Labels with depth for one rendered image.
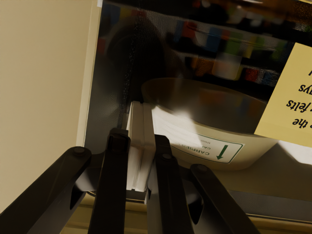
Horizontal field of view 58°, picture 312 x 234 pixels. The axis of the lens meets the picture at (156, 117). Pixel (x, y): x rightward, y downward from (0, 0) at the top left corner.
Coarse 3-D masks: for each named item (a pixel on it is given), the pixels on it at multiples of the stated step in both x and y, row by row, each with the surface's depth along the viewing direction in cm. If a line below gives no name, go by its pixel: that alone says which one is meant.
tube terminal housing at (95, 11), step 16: (96, 0) 20; (96, 16) 20; (96, 32) 20; (80, 112) 23; (80, 128) 23; (80, 144) 24; (128, 208) 27; (144, 208) 27; (256, 224) 29; (272, 224) 29; (288, 224) 29; (304, 224) 29
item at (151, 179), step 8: (160, 136) 18; (160, 144) 17; (168, 144) 17; (160, 152) 16; (168, 152) 16; (152, 168) 15; (184, 168) 15; (152, 176) 15; (184, 176) 14; (152, 184) 15; (184, 184) 14; (192, 184) 14; (192, 192) 14; (192, 200) 14; (200, 200) 15
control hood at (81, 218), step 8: (80, 208) 26; (88, 208) 26; (72, 216) 25; (80, 216) 25; (88, 216) 25; (128, 216) 26; (136, 216) 26; (144, 216) 27; (72, 224) 24; (80, 224) 24; (88, 224) 24; (128, 224) 25; (136, 224) 26; (144, 224) 26; (64, 232) 24; (72, 232) 24; (80, 232) 24; (128, 232) 25; (136, 232) 25; (144, 232) 25; (264, 232) 28; (272, 232) 28; (280, 232) 29
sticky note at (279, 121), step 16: (304, 48) 21; (288, 64) 21; (304, 64) 21; (288, 80) 21; (304, 80) 22; (272, 96) 22; (288, 96) 22; (304, 96) 22; (272, 112) 22; (288, 112) 23; (304, 112) 23; (256, 128) 23; (272, 128) 23; (288, 128) 23; (304, 128) 23; (304, 144) 24
